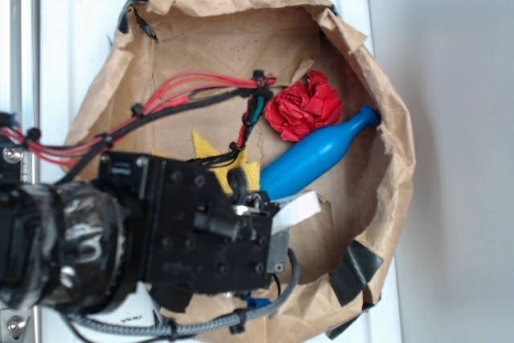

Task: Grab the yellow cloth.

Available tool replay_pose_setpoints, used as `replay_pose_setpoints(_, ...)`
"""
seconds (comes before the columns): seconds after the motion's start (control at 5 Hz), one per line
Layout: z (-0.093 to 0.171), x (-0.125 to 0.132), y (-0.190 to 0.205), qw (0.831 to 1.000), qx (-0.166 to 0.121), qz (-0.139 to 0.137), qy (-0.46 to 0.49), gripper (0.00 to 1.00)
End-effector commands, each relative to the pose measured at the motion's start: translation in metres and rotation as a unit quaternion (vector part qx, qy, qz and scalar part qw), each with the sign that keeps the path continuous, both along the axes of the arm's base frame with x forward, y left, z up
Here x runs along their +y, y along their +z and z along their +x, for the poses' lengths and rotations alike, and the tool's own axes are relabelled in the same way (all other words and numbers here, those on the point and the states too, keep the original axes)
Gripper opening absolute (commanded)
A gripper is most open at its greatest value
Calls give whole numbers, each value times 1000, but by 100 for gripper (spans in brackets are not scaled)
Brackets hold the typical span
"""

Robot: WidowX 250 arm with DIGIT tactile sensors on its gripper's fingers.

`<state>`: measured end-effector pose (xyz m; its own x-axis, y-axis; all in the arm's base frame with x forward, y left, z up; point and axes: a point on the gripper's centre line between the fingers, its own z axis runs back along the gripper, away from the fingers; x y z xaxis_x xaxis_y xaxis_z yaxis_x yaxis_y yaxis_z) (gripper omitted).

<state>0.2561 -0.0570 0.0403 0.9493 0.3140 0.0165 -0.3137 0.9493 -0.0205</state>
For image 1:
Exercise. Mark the white plastic tray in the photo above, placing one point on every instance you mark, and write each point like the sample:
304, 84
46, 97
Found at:
76, 39

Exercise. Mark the brown paper bag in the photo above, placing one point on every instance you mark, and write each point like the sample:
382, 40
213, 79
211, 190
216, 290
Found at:
346, 250

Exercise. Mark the metal frame rail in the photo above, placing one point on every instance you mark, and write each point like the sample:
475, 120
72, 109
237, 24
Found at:
17, 95

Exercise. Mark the blue plastic bottle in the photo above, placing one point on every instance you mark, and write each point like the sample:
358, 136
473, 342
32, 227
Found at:
313, 156

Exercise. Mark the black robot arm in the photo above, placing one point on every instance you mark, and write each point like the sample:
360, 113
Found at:
83, 247

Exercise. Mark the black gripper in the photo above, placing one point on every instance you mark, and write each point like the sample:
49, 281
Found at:
185, 233

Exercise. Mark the yellow cloth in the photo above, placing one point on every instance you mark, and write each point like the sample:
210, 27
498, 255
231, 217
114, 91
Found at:
200, 147

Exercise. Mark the red crumpled paper ball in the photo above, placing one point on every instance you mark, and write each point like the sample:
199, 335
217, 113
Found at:
302, 108

